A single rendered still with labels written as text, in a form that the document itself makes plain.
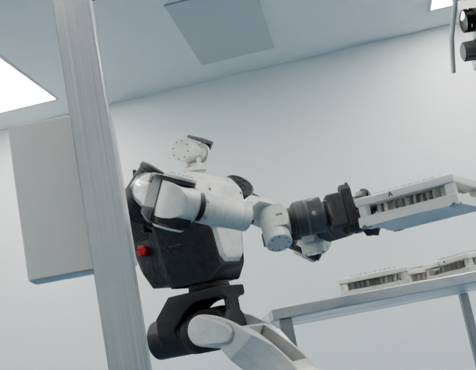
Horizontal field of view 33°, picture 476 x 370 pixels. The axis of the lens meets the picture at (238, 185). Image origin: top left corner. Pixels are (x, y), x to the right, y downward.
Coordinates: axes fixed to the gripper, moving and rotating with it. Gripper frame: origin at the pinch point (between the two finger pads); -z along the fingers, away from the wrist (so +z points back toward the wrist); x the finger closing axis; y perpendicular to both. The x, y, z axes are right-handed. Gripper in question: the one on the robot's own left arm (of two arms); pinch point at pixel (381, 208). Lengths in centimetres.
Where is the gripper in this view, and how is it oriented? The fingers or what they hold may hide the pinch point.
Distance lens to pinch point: 213.2
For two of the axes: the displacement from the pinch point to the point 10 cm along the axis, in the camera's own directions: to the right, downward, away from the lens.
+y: -6.3, -0.4, -7.8
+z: -7.5, 3.0, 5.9
